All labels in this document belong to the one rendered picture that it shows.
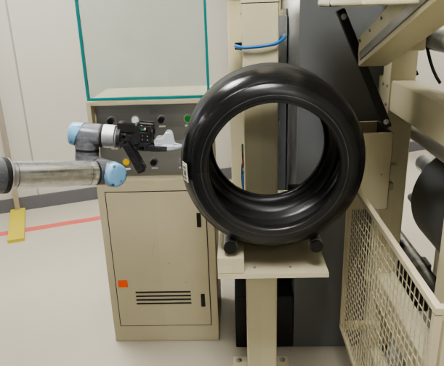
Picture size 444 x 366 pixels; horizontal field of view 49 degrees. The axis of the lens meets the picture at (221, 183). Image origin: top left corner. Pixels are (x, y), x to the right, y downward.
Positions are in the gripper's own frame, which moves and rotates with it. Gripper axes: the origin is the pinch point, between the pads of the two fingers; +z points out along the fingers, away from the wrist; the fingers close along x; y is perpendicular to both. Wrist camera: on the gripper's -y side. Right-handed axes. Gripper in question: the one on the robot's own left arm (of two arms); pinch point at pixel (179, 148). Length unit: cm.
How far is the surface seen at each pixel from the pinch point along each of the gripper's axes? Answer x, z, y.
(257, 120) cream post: 27.4, 26.4, 4.9
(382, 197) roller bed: 20, 76, -19
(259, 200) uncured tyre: 15.2, 29.1, -22.0
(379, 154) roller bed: 20, 72, -2
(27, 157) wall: 252, -154, -95
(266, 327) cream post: 26, 40, -86
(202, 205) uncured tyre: -11.4, 9.2, -14.5
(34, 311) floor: 89, -88, -133
